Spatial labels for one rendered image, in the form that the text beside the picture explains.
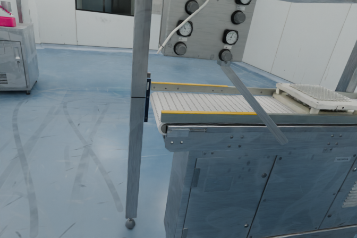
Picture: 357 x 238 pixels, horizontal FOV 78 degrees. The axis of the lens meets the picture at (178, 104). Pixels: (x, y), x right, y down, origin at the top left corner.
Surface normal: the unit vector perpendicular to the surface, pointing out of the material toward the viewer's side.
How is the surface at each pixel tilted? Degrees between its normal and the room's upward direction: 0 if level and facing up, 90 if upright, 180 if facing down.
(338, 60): 90
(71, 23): 90
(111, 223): 0
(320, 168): 90
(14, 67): 92
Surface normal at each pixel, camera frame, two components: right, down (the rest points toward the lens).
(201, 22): 0.22, 0.41
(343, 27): -0.93, 0.03
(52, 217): 0.13, -0.91
